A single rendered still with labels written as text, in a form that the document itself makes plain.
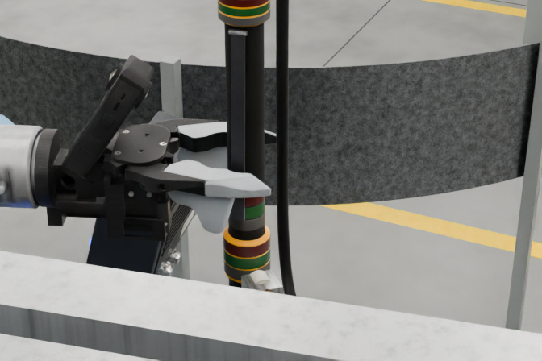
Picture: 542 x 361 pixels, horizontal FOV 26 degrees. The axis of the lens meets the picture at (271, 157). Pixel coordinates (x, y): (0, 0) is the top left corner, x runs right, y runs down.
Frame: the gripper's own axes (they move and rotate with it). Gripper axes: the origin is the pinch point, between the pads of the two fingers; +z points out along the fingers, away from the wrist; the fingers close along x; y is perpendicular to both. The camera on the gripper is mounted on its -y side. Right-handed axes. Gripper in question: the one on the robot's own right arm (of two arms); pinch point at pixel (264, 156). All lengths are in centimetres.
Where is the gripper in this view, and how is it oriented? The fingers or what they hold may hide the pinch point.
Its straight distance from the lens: 103.8
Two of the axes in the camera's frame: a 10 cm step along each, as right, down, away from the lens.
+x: -0.8, 4.9, -8.7
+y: 0.0, 8.7, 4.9
